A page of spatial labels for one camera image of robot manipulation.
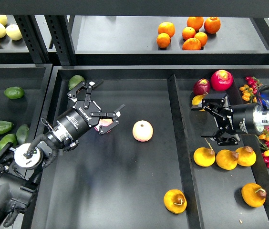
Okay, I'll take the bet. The pink apple left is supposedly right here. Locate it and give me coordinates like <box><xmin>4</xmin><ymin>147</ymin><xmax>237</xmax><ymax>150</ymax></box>
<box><xmin>94</xmin><ymin>118</ymin><xmax>113</xmax><ymax>132</ymax></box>

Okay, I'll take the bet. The black left tray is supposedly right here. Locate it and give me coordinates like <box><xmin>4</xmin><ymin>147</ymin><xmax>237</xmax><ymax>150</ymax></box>
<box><xmin>0</xmin><ymin>64</ymin><xmax>52</xmax><ymax>143</ymax></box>

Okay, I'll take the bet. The black centre tray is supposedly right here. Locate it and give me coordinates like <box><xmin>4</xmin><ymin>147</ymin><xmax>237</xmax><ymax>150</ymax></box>
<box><xmin>22</xmin><ymin>66</ymin><xmax>269</xmax><ymax>229</ymax></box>

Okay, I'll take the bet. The orange right middle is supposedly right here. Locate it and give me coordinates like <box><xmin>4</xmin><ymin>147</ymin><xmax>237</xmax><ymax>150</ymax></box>
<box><xmin>194</xmin><ymin>32</ymin><xmax>208</xmax><ymax>47</ymax></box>

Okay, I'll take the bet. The green avocado upper left tray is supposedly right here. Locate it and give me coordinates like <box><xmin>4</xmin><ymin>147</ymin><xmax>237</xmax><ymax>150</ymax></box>
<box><xmin>4</xmin><ymin>86</ymin><xmax>25</xmax><ymax>99</ymax></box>

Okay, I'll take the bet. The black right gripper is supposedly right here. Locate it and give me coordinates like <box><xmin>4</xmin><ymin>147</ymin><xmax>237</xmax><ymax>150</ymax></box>
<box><xmin>191</xmin><ymin>93</ymin><xmax>258</xmax><ymax>146</ymax></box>

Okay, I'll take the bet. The big red apple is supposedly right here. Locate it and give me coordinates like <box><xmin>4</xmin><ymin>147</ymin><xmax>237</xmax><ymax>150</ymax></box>
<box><xmin>210</xmin><ymin>70</ymin><xmax>234</xmax><ymax>91</ymax></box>

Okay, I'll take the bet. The green avocado at tray wall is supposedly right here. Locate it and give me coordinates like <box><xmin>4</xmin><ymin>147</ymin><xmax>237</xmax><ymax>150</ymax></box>
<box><xmin>16</xmin><ymin>124</ymin><xmax>30</xmax><ymax>145</ymax></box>

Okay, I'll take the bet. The black shelf frame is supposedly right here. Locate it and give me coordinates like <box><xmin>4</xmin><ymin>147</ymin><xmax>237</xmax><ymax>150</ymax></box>
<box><xmin>0</xmin><ymin>0</ymin><xmax>269</xmax><ymax>65</ymax></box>

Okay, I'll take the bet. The orange front bottom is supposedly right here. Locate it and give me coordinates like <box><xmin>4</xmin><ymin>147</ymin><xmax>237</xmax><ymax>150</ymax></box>
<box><xmin>182</xmin><ymin>38</ymin><xmax>201</xmax><ymax>50</ymax></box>

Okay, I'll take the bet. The orange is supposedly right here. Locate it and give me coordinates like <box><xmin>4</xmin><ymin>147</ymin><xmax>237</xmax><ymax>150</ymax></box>
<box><xmin>182</xmin><ymin>38</ymin><xmax>201</xmax><ymax>50</ymax></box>
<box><xmin>186</xmin><ymin>17</ymin><xmax>204</xmax><ymax>31</ymax></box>
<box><xmin>194</xmin><ymin>32</ymin><xmax>208</xmax><ymax>47</ymax></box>
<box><xmin>158</xmin><ymin>21</ymin><xmax>176</xmax><ymax>38</ymax></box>
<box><xmin>204</xmin><ymin>17</ymin><xmax>221</xmax><ymax>34</ymax></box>
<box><xmin>156</xmin><ymin>33</ymin><xmax>171</xmax><ymax>48</ymax></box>

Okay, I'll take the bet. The green avocado at tray corner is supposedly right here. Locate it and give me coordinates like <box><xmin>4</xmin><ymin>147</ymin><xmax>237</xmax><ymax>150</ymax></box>
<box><xmin>68</xmin><ymin>75</ymin><xmax>85</xmax><ymax>90</ymax></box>

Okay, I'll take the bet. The pale pink apple centre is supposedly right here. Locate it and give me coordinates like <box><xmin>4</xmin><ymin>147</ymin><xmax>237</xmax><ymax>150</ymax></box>
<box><xmin>132</xmin><ymin>120</ymin><xmax>153</xmax><ymax>142</ymax></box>

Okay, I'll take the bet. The black tray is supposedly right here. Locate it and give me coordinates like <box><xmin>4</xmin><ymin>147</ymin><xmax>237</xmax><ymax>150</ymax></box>
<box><xmin>0</xmin><ymin>64</ymin><xmax>52</xmax><ymax>143</ymax></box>
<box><xmin>22</xmin><ymin>66</ymin><xmax>269</xmax><ymax>229</ymax></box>

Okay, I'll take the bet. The upper cherry tomato bunch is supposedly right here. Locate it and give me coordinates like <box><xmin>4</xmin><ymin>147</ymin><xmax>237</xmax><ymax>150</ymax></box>
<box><xmin>239</xmin><ymin>76</ymin><xmax>269</xmax><ymax>105</ymax></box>

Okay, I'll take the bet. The orange centre small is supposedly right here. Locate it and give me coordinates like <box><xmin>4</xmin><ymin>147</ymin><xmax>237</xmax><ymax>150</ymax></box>
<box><xmin>182</xmin><ymin>27</ymin><xmax>196</xmax><ymax>41</ymax></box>

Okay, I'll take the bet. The orange top middle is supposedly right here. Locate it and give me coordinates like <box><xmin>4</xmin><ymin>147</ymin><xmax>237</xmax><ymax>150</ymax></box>
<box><xmin>186</xmin><ymin>17</ymin><xmax>204</xmax><ymax>31</ymax></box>

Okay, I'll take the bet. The orange far left bottom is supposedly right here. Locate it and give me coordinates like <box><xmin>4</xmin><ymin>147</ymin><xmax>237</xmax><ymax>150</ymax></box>
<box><xmin>156</xmin><ymin>33</ymin><xmax>171</xmax><ymax>48</ymax></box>

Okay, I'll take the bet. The dark red small apple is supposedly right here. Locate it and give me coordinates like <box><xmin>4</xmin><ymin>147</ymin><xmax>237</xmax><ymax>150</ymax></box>
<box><xmin>193</xmin><ymin>78</ymin><xmax>210</xmax><ymax>95</ymax></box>

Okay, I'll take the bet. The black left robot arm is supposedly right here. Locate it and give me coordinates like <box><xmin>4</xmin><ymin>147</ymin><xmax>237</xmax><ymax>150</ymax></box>
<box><xmin>0</xmin><ymin>80</ymin><xmax>124</xmax><ymax>228</ymax></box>

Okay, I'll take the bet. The orange far left top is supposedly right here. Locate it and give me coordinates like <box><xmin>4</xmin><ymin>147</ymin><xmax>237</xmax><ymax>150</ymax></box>
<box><xmin>158</xmin><ymin>21</ymin><xmax>176</xmax><ymax>38</ymax></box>

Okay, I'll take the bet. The orange top right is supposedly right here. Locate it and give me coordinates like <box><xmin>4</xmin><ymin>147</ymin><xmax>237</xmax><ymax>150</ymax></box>
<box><xmin>204</xmin><ymin>17</ymin><xmax>221</xmax><ymax>34</ymax></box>

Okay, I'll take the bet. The light green avocado left tray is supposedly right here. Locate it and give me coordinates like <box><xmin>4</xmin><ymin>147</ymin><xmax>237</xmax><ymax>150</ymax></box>
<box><xmin>0</xmin><ymin>134</ymin><xmax>18</xmax><ymax>151</ymax></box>

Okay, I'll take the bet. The pale yellow pear right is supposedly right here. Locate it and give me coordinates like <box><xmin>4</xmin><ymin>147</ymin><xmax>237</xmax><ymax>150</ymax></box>
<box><xmin>6</xmin><ymin>24</ymin><xmax>22</xmax><ymax>41</ymax></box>

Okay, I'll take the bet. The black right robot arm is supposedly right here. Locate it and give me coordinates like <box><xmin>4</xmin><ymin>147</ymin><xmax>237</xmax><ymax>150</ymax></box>
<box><xmin>191</xmin><ymin>84</ymin><xmax>269</xmax><ymax>146</ymax></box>

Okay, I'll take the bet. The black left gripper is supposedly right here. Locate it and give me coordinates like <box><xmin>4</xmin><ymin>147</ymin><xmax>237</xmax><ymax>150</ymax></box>
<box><xmin>56</xmin><ymin>79</ymin><xmax>125</xmax><ymax>140</ymax></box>

